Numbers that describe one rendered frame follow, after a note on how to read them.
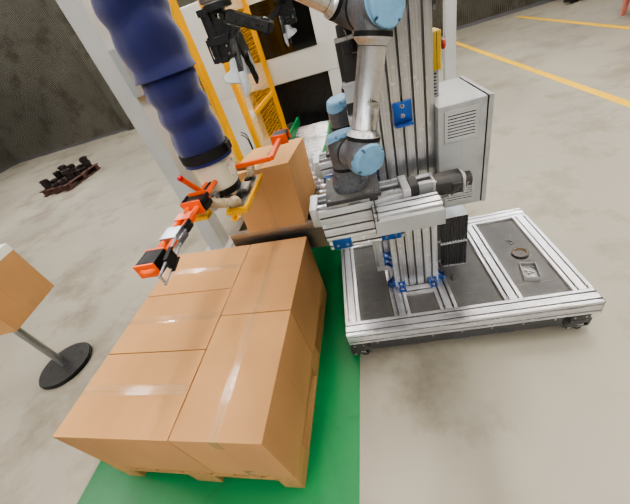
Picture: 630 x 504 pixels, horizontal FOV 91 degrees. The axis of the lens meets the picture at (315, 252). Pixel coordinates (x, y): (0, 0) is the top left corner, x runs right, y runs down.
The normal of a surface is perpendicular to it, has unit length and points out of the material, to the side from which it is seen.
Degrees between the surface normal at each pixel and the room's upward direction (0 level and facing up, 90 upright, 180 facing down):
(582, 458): 0
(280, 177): 83
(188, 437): 0
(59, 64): 90
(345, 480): 0
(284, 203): 83
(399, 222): 90
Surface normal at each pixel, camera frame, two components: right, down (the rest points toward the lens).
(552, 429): -0.26, -0.75
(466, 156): -0.03, 0.64
